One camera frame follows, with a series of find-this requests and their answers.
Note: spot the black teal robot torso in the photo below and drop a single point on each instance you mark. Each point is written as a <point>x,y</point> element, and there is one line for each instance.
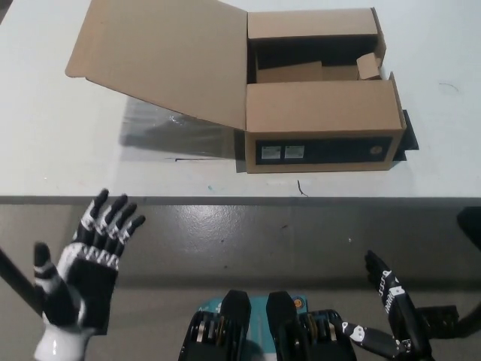
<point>280,312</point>

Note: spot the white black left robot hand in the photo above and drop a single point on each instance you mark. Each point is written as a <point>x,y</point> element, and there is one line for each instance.
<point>86,278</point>

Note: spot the brown cardboard storage box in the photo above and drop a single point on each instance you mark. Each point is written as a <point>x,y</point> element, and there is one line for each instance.
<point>319,109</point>

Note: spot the clear plastic sheet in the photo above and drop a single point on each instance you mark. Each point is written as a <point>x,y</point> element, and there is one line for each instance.
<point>169,135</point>

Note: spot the black rounded object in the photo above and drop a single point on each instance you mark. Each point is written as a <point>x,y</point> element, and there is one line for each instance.
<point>470,227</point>

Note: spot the thin black curved hair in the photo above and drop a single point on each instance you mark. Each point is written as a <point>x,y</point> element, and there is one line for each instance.
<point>449,85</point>

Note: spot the small brown cardboard carton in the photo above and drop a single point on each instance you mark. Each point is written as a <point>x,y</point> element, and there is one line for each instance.
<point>367,67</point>

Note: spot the black floor tape square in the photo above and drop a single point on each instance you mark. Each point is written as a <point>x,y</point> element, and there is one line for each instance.
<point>443,316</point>

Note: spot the black metal table leg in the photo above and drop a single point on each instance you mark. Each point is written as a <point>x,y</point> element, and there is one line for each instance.
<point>17,278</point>

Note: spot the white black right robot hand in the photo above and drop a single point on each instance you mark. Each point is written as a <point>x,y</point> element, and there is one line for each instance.
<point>404,316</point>

